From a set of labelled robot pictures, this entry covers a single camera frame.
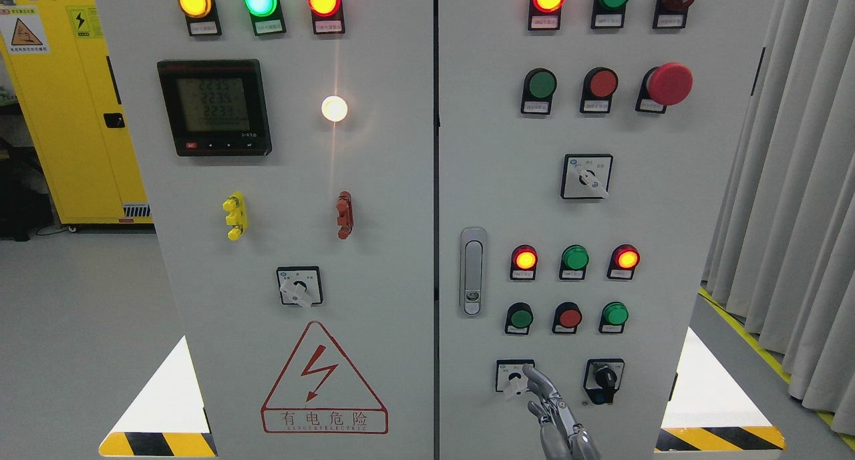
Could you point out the green light top right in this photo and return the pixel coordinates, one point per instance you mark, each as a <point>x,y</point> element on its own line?
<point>607,14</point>

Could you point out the green push button lower right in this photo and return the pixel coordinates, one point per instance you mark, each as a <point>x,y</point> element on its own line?
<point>614,317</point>

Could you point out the left rotary selector switch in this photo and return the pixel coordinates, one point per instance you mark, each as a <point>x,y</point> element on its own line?
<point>300,285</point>

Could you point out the black knob selector switch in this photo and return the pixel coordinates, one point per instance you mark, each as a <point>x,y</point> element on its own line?
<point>603,378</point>

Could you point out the red indicator light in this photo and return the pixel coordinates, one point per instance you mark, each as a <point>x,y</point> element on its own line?
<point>544,15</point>
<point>327,16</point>

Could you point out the dark red buzzer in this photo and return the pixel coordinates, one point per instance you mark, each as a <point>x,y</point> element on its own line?
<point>670,14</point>

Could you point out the green push button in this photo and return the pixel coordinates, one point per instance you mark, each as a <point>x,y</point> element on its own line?
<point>518,319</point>
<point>538,89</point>
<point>614,317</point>

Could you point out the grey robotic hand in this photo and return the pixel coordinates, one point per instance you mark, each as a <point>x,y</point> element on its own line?
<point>560,435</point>

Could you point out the red push button lower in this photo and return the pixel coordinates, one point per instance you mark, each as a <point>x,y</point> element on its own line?
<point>567,318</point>

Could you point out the green push button upper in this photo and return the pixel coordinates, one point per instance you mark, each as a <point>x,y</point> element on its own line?
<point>538,89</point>

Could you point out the red electric danger sign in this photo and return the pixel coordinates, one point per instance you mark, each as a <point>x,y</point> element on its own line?
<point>320,392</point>

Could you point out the red lit indicator right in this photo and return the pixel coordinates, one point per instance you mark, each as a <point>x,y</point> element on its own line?
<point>623,262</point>

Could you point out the white indicator light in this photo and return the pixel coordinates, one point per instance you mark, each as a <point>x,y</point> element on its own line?
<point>334,108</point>

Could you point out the green indicator light top left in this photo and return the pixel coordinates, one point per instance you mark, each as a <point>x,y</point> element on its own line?
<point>266,17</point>

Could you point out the red indicator light top right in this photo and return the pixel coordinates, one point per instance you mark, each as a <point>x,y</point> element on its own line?
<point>544,15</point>

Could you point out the grey left cabinet door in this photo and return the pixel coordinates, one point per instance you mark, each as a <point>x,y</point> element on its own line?
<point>378,284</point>

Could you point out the yellow safety cabinet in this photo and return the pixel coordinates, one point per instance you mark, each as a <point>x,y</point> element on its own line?
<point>60,66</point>

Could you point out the red indicator light top left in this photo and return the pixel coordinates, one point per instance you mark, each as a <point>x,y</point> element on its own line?
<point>327,16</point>

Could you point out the grey curtain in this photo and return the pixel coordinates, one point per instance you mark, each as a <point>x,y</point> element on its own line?
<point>782,256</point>

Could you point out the upper right rotary switch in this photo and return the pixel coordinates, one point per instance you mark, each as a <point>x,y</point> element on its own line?
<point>586,177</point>

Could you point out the green push button lower left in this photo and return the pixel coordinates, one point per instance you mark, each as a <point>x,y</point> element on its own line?
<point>518,319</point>

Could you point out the lower white rotary switch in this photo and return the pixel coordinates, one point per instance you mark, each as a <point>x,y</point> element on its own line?
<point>511,381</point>

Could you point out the red push button upper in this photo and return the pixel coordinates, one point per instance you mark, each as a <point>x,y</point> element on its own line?
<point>597,91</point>

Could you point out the red lit indicator left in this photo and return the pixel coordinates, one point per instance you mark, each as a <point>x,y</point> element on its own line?
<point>523,263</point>

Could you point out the silver cabinet door handle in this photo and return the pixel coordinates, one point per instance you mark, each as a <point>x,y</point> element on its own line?
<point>471,284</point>

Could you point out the green indicator middle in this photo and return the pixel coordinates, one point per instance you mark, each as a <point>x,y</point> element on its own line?
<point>573,263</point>

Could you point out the red emergency stop button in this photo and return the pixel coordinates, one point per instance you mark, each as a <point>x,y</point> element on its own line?
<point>663,86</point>

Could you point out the black digital power meter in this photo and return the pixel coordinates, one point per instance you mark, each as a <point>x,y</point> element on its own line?
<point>216,107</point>

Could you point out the grey cabinet door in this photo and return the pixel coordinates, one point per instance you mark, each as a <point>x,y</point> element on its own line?
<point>378,284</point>
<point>501,170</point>

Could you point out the red lit indicator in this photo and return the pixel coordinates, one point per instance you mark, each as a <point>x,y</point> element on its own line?
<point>623,262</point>
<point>523,263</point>

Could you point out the red push button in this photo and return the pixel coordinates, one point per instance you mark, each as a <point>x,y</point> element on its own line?
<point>597,91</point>
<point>567,318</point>

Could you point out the yellow indicator light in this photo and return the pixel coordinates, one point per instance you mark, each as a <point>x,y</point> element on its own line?
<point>201,17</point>

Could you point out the grey right cabinet door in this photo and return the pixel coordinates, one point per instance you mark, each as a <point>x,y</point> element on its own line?
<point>501,170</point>

